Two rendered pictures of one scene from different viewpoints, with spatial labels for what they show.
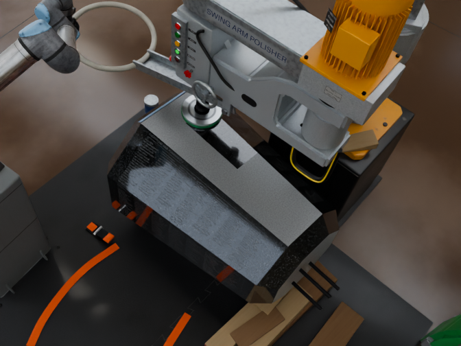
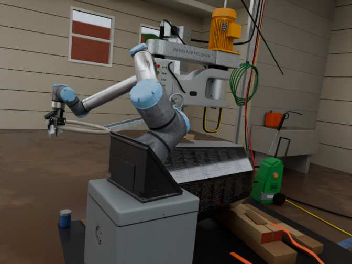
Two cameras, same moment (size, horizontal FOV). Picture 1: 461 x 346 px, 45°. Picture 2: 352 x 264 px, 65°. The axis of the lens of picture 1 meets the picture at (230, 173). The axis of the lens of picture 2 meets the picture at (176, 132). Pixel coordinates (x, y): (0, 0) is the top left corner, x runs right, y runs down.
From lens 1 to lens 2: 3.02 m
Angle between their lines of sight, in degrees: 68
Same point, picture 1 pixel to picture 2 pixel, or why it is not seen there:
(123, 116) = (52, 237)
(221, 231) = (223, 162)
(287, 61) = (210, 56)
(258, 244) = (237, 154)
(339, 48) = (233, 31)
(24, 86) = not seen: outside the picture
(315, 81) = (222, 57)
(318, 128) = (222, 86)
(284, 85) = (208, 72)
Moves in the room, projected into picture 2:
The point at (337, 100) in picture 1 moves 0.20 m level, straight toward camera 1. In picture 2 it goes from (230, 62) to (249, 61)
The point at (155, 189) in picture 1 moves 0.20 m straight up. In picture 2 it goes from (184, 171) to (186, 146)
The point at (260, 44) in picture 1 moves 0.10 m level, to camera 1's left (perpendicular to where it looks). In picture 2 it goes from (198, 54) to (194, 52)
